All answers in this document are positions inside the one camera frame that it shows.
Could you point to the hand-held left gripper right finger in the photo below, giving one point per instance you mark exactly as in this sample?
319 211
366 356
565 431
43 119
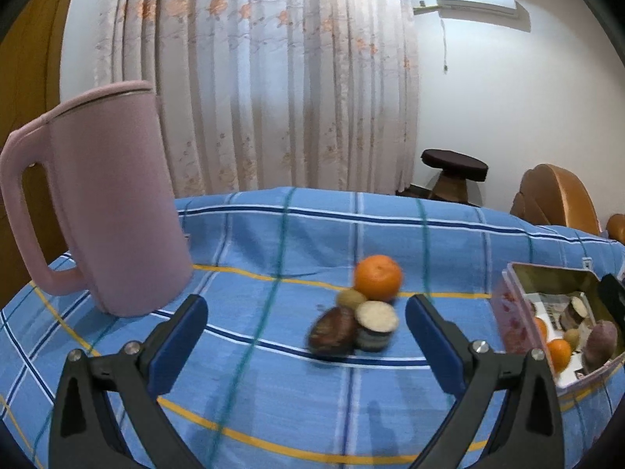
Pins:
434 351

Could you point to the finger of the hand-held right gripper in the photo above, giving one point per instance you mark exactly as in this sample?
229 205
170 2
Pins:
613 298

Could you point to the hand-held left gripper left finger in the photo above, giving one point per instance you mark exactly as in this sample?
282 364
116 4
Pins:
176 351

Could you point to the purple sweet potato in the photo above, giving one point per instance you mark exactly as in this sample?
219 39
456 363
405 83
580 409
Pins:
601 347

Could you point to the kiwi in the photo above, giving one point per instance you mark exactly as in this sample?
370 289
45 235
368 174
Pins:
350 298
571 338

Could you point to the small orange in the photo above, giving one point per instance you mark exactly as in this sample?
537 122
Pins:
540 328
559 354

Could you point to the pink tin box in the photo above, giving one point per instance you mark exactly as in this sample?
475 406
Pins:
508 312

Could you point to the large orange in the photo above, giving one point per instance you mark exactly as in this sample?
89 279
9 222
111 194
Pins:
377 277

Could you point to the brown leather sofa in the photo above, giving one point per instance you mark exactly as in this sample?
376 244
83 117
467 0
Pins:
617 228

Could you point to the wooden chair back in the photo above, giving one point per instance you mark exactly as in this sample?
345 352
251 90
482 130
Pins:
561 195

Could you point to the blue plaid cloth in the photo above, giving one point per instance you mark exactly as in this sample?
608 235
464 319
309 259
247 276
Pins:
268 234

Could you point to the pink jug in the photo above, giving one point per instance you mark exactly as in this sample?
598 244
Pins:
112 180

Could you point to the dark round stool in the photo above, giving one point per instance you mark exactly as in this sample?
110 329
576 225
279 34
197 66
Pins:
454 161

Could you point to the white floral curtain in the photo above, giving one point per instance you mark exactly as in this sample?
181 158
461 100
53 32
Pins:
268 83

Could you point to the wooden door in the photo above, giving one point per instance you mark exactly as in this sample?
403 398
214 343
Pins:
39 58

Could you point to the air conditioner pipe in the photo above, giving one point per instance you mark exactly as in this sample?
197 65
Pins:
425 8

